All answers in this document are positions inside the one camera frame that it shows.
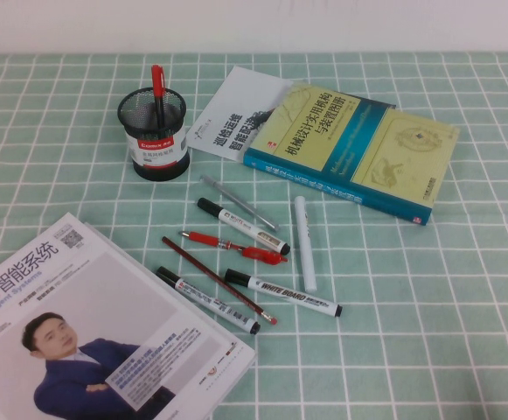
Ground white board marker black caps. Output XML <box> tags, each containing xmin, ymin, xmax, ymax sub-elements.
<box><xmin>224</xmin><ymin>268</ymin><xmax>344</xmax><ymax>318</ymax></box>

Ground magazine with man on cover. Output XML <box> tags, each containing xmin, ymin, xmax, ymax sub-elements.
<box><xmin>0</xmin><ymin>212</ymin><xmax>257</xmax><ymax>420</ymax></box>

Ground black mesh pen holder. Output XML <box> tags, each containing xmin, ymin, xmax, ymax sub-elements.
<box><xmin>118</xmin><ymin>86</ymin><xmax>192</xmax><ymax>181</ymax></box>

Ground white paint marker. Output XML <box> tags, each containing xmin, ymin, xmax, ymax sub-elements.
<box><xmin>294</xmin><ymin>195</ymin><xmax>318</xmax><ymax>294</ymax></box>

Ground green checked tablecloth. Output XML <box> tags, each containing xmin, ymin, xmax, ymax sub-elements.
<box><xmin>0</xmin><ymin>52</ymin><xmax>508</xmax><ymax>420</ymax></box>

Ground yellow and teal hardcover book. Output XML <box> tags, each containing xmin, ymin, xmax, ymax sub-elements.
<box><xmin>241</xmin><ymin>81</ymin><xmax>461</xmax><ymax>227</ymax></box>

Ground dark red pencil with eraser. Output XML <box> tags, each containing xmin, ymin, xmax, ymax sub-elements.
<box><xmin>161</xmin><ymin>235</ymin><xmax>279</xmax><ymax>326</ymax></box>

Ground red and black pen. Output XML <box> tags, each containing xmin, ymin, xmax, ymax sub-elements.
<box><xmin>150</xmin><ymin>64</ymin><xmax>167</xmax><ymax>130</ymax></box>

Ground white booklet with black title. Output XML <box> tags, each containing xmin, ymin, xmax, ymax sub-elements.
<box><xmin>186</xmin><ymin>65</ymin><xmax>294</xmax><ymax>164</ymax></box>

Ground white marker with brown label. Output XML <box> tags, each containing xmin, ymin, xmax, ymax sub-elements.
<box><xmin>196</xmin><ymin>197</ymin><xmax>292</xmax><ymax>256</ymax></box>

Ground white marker with grey label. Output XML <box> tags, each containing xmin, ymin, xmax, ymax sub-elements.
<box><xmin>156</xmin><ymin>265</ymin><xmax>261</xmax><ymax>336</ymax></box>

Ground red gel pen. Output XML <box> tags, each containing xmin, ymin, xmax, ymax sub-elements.
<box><xmin>178</xmin><ymin>230</ymin><xmax>289</xmax><ymax>267</ymax></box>

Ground thin grey pen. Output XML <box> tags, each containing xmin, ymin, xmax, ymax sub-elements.
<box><xmin>200</xmin><ymin>175</ymin><xmax>281</xmax><ymax>232</ymax></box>

